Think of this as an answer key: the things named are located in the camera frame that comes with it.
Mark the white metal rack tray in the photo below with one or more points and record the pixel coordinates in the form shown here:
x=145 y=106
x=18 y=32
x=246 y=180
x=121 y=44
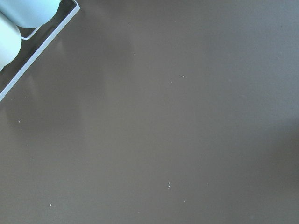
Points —
x=34 y=42

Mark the pale blue cup lower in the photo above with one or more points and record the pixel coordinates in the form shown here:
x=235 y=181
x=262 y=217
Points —
x=10 y=41

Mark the pale blue cup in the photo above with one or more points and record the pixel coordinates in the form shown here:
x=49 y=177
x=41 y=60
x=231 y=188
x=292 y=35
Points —
x=10 y=41
x=29 y=13

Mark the pale blue cup upper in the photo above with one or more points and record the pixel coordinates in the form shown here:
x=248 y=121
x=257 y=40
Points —
x=29 y=13

